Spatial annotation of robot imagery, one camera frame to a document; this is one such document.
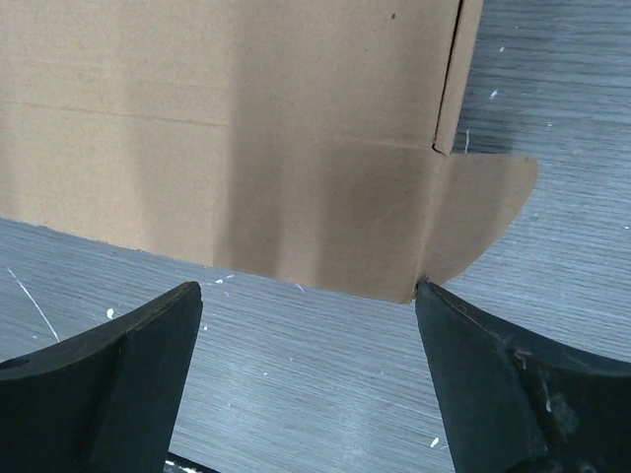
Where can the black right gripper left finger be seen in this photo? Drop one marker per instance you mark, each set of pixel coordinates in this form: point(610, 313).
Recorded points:
point(105, 400)

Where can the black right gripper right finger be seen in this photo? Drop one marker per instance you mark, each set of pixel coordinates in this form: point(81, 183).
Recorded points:
point(512, 400)

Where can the brown cardboard box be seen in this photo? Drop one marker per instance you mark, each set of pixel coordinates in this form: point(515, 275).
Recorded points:
point(308, 141)

